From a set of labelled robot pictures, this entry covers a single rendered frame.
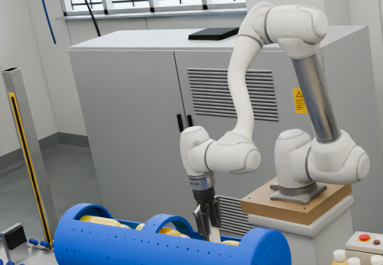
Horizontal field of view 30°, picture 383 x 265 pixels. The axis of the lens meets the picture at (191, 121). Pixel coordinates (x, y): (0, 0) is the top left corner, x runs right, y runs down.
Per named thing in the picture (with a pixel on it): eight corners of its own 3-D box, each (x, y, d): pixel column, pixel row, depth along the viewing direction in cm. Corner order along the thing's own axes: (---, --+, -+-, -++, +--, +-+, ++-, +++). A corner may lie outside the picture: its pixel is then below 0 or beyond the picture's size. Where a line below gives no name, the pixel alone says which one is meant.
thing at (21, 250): (25, 254, 317) (17, 222, 313) (32, 255, 315) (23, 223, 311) (8, 265, 310) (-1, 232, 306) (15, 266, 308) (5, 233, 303)
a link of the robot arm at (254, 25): (228, 32, 258) (259, 31, 249) (247, -6, 265) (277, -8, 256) (245, 54, 266) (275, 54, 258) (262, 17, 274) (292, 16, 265)
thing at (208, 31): (207, 32, 477) (206, 27, 476) (244, 31, 455) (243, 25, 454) (184, 40, 461) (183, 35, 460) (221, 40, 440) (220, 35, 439)
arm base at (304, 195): (282, 182, 312) (281, 170, 310) (328, 187, 298) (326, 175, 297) (260, 198, 299) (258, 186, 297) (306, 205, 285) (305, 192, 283)
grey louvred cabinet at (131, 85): (153, 200, 595) (118, 30, 553) (391, 251, 449) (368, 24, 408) (105, 228, 558) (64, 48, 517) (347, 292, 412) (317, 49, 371)
